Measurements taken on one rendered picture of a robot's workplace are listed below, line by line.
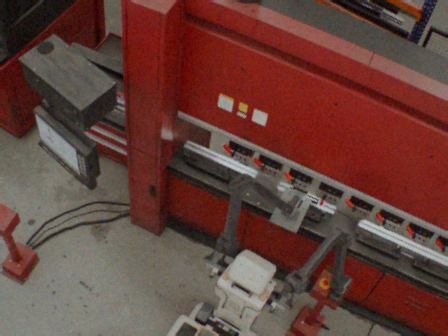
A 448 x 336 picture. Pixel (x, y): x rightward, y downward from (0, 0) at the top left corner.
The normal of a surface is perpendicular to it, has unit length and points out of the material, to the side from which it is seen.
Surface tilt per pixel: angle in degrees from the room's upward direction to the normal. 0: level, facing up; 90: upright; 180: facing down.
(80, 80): 0
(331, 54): 90
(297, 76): 90
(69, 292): 0
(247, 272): 48
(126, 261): 0
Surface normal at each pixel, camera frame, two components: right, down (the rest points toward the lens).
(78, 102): 0.10, -0.54
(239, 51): -0.43, 0.73
